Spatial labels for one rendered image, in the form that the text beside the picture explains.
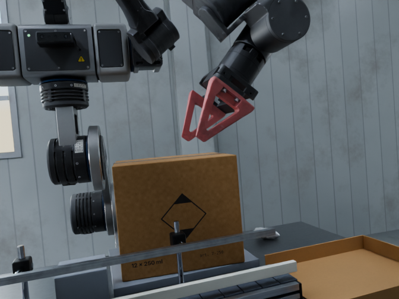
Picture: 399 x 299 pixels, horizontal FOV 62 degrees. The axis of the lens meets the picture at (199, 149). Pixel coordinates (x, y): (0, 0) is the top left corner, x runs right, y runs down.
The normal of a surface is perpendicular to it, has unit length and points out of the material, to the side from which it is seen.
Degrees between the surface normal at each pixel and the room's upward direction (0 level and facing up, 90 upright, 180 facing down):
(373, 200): 90
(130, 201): 90
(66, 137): 90
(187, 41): 90
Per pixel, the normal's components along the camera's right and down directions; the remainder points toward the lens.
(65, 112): 0.22, 0.01
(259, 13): -0.69, 0.70
